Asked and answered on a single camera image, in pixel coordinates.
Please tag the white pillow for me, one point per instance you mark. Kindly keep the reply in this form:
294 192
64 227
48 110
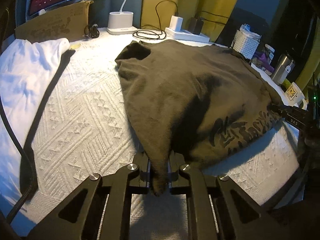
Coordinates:
33 152

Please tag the black charger adapter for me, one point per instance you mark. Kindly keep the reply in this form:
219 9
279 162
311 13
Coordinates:
195 26

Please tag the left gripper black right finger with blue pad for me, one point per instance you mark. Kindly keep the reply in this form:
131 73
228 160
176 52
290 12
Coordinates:
217 208

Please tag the clear jar white lid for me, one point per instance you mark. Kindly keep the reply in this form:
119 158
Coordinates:
269 53

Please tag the purple cloth item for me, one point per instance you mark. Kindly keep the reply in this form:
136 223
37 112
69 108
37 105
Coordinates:
261 62

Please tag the white plastic basket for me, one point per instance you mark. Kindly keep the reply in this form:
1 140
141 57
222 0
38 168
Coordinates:
245 41

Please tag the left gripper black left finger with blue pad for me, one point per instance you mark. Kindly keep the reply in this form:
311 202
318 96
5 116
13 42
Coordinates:
99 208

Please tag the white desk lamp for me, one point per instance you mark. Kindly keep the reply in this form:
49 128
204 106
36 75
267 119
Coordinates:
121 22

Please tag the dark brown t-shirt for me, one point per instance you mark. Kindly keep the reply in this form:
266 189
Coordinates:
206 103

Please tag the white cartoon mug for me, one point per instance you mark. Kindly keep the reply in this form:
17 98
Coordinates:
295 96

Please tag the white knitted blanket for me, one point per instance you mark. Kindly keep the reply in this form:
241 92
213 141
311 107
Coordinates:
84 129

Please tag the stainless steel tumbler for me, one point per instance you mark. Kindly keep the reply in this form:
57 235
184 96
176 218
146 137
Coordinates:
283 67

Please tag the yellow curtain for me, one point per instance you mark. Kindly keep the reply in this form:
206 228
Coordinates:
157 13

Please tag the white power strip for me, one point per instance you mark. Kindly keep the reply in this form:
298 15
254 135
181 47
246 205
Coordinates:
187 36

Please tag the white charger plug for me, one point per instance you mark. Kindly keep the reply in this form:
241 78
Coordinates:
176 23

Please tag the small black earphones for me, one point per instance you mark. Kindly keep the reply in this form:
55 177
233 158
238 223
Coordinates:
91 31

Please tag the brown cardboard box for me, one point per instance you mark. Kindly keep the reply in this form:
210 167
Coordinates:
64 22

